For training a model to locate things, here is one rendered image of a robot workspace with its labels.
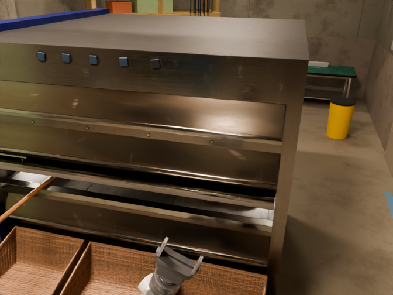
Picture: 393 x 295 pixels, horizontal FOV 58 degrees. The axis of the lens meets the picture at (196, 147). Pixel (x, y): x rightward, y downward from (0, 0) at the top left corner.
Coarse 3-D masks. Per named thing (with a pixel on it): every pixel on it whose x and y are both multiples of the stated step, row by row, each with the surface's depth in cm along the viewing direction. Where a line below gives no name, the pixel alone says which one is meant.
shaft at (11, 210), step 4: (48, 180) 236; (40, 184) 230; (44, 184) 232; (36, 188) 226; (40, 188) 228; (32, 192) 222; (36, 192) 225; (28, 196) 218; (32, 196) 221; (20, 200) 214; (24, 200) 215; (16, 204) 210; (20, 204) 212; (12, 208) 206; (16, 208) 209; (8, 212) 203; (12, 212) 206; (4, 216) 200; (8, 216) 203; (0, 220) 197
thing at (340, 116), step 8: (336, 104) 579; (344, 104) 572; (352, 104) 574; (336, 112) 584; (344, 112) 578; (352, 112) 584; (328, 120) 607; (336, 120) 588; (344, 120) 585; (328, 128) 608; (336, 128) 594; (344, 128) 592; (328, 136) 611; (336, 136) 600; (344, 136) 601
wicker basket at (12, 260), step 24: (24, 240) 248; (48, 240) 243; (72, 240) 238; (0, 264) 238; (24, 264) 251; (48, 264) 246; (72, 264) 225; (0, 288) 231; (24, 288) 232; (48, 288) 232
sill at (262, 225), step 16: (48, 192) 231; (64, 192) 228; (80, 192) 228; (144, 208) 215; (160, 208) 212; (176, 208) 212; (192, 208) 212; (224, 224) 205; (240, 224) 202; (256, 224) 199; (272, 224) 199
